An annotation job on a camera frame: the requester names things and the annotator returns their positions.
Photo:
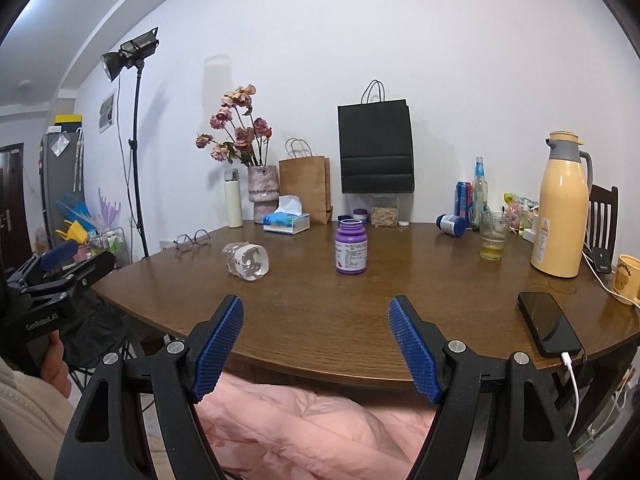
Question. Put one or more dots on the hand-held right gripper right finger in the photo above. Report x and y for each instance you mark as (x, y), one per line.
(416, 352)

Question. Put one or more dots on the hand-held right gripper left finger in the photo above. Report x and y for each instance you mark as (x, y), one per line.
(216, 347)

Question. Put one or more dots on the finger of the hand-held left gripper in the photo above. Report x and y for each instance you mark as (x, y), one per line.
(85, 272)
(59, 254)

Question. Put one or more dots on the clear glass cup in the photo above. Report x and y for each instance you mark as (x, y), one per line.
(246, 261)

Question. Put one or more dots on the person's left forearm beige sleeve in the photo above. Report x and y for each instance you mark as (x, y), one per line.
(30, 420)

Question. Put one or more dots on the person's left hand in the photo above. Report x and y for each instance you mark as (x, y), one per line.
(57, 365)

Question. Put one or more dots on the metal storage rack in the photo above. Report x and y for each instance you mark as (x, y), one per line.
(107, 245)

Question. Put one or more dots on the black stool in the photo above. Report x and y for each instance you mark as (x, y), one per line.
(95, 332)

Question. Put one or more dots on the purple plastic hanger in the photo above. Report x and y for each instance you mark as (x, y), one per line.
(107, 210)

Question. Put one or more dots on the dark wooden door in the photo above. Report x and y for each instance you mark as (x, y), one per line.
(10, 210)

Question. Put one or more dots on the grey refrigerator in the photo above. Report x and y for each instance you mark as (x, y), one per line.
(60, 175)

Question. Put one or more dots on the black eyeglasses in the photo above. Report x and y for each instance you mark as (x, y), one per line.
(192, 239)

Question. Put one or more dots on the black light stand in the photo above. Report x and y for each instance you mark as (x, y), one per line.
(137, 170)

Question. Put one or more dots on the purple plastic bottle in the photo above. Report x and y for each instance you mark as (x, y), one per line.
(351, 249)

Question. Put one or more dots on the pink quilted pants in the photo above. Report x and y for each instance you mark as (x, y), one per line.
(310, 427)

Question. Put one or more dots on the blue pill bottle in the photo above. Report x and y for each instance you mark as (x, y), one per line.
(452, 224)

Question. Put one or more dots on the yellow box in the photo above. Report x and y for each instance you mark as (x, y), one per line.
(67, 119)

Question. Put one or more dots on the black smartphone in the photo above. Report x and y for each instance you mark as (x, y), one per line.
(548, 322)

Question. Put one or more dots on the glass with yellow liquid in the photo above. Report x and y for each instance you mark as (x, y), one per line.
(493, 236)

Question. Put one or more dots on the blue tissue box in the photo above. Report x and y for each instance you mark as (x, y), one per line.
(286, 220)

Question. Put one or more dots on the clear container of grain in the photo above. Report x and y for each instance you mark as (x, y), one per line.
(384, 210)

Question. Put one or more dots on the white thermos bottle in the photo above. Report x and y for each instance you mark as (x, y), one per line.
(233, 201)

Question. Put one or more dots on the small purple-lid jar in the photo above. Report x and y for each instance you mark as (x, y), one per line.
(359, 214)

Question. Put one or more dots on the blue drink can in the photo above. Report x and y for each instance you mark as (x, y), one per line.
(462, 205)

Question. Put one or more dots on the pink ceramic vase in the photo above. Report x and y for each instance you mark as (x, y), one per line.
(263, 191)

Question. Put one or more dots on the clear glass bottle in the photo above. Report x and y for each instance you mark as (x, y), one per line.
(480, 190)

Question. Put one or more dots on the colourful snack packets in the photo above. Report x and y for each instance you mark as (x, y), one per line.
(517, 205)

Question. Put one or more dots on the brown paper bag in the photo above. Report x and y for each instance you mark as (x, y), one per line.
(305, 187)

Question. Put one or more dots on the yellow thermos jug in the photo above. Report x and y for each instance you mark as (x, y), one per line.
(562, 210)

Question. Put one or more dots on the black paper bag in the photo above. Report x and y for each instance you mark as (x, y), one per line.
(376, 150)

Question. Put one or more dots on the dried pink flowers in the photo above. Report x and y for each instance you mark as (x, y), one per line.
(239, 127)

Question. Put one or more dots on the black studio light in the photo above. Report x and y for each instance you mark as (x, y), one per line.
(131, 54)

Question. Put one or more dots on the dark wooden chair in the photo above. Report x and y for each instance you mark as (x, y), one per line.
(602, 230)

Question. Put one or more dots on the yellow cartoon mug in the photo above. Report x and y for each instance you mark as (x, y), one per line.
(627, 279)

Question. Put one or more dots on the wall poster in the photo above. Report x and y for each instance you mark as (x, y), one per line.
(106, 110)

